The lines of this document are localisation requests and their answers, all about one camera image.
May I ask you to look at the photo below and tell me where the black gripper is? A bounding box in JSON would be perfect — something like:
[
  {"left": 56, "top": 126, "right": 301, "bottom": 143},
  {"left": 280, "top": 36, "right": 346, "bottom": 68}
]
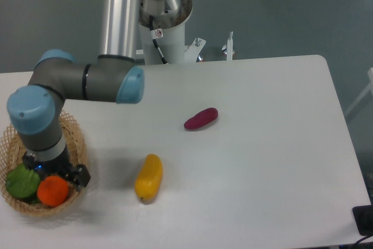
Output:
[{"left": 22, "top": 146, "right": 91, "bottom": 191}]

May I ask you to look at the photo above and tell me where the orange toy fruit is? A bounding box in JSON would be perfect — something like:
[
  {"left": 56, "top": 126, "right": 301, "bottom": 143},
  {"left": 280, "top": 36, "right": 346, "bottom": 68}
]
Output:
[{"left": 37, "top": 176, "right": 69, "bottom": 207}]

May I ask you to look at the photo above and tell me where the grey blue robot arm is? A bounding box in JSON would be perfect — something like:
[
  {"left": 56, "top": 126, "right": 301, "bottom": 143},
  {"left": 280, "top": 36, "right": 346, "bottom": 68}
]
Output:
[{"left": 6, "top": 0, "right": 145, "bottom": 188}]

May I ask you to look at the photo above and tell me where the woven wicker basket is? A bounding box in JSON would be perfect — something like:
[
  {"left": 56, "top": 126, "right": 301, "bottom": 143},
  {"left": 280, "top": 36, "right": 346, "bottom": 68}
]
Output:
[{"left": 1, "top": 112, "right": 88, "bottom": 217}]

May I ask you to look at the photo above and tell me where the green bok choy toy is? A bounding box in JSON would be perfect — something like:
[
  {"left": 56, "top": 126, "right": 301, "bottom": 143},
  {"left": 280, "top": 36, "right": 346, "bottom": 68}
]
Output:
[{"left": 5, "top": 163, "right": 41, "bottom": 203}]

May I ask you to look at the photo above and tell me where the yellow mango toy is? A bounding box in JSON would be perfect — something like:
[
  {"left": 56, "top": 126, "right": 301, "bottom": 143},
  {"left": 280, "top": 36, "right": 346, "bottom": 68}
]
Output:
[{"left": 134, "top": 154, "right": 163, "bottom": 202}]

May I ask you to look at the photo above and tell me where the purple sweet potato toy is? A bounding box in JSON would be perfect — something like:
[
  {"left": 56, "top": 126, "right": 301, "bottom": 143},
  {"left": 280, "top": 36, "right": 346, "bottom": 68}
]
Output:
[{"left": 184, "top": 107, "right": 219, "bottom": 131}]

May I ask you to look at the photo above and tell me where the black device at edge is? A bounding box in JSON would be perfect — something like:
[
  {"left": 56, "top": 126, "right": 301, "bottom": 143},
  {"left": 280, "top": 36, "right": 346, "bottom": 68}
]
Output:
[{"left": 352, "top": 205, "right": 372, "bottom": 236}]

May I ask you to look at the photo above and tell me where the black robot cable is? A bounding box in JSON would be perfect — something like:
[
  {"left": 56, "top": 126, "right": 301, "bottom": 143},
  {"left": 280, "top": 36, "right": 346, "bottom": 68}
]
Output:
[{"left": 149, "top": 15, "right": 169, "bottom": 65}]

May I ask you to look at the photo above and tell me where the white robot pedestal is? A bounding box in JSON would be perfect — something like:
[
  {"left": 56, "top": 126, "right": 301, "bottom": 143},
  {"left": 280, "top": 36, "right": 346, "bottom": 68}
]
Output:
[{"left": 136, "top": 0, "right": 206, "bottom": 65}]

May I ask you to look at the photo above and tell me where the white frame at right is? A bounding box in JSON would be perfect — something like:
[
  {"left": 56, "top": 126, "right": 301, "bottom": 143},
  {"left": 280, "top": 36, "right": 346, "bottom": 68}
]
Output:
[{"left": 344, "top": 68, "right": 372, "bottom": 122}]

